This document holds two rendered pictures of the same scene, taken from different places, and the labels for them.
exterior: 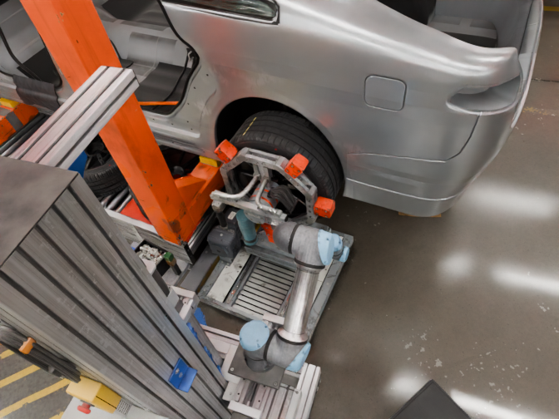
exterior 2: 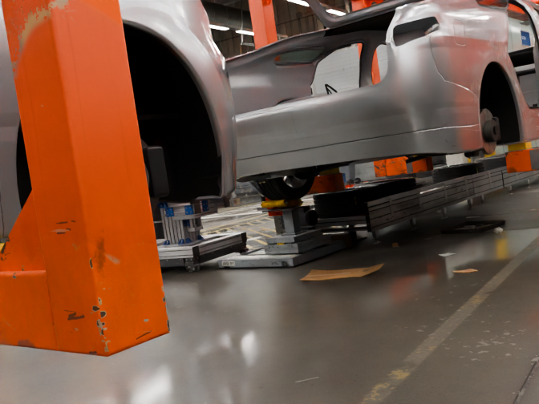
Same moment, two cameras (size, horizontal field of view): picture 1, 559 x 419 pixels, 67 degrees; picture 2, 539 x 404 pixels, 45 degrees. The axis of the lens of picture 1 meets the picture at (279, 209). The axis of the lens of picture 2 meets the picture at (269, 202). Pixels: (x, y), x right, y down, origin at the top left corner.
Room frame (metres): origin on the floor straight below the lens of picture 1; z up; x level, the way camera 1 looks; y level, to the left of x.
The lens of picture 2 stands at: (1.99, -5.61, 0.82)
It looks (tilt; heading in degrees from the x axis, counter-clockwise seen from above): 3 degrees down; 95
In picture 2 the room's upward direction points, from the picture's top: 8 degrees counter-clockwise
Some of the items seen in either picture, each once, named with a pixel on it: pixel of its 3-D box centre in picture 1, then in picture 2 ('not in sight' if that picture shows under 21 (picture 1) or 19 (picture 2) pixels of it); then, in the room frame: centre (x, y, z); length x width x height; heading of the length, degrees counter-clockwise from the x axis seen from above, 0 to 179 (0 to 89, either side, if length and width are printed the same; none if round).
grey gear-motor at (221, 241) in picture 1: (236, 232); (303, 224); (1.71, 0.32, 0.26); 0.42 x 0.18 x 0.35; 146
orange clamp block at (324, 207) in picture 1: (324, 207); not in sight; (1.32, -0.23, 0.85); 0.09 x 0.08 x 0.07; 56
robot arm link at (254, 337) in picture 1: (257, 339); not in sight; (0.64, 0.17, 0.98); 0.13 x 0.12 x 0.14; 58
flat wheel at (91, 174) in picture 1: (100, 157); (385, 191); (2.57, 1.31, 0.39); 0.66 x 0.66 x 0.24
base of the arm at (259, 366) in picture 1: (259, 349); not in sight; (0.64, 0.18, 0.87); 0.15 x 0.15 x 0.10
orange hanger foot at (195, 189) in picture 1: (200, 174); (314, 175); (1.87, 0.45, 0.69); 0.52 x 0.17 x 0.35; 146
